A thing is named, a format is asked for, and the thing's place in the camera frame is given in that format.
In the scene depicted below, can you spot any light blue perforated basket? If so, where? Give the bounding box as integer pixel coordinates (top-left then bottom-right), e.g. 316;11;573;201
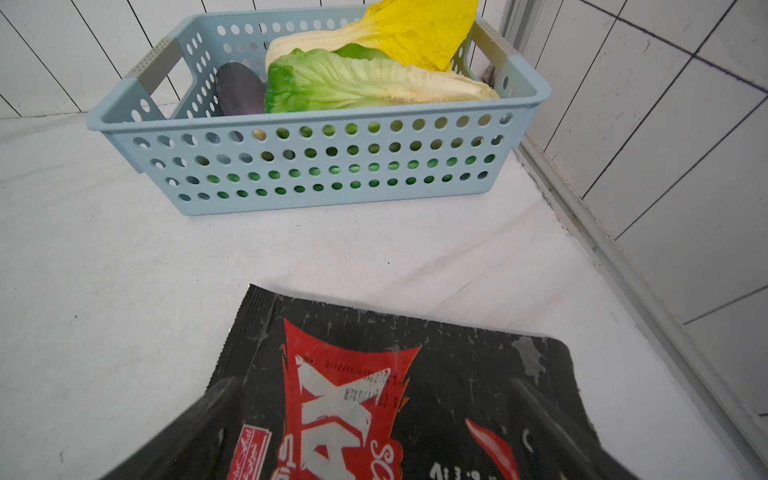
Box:
86;6;552;216

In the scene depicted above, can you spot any black red chips bag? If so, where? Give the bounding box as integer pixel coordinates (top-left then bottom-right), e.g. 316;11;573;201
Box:
212;286;593;479

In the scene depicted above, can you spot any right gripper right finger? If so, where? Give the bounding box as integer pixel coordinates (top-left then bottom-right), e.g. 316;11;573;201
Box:
509;379;635;480

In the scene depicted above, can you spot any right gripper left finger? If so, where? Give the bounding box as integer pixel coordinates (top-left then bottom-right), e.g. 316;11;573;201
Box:
104;377;243;479

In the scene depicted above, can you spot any purple eggplant toy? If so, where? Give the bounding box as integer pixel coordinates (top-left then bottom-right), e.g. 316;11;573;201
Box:
215;62;267;116

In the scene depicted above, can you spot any yellow napa cabbage toy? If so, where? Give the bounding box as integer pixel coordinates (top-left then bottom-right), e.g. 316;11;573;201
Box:
265;0;478;71

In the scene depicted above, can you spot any green lettuce toy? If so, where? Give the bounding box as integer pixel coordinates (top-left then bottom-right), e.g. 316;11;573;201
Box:
264;47;500;113

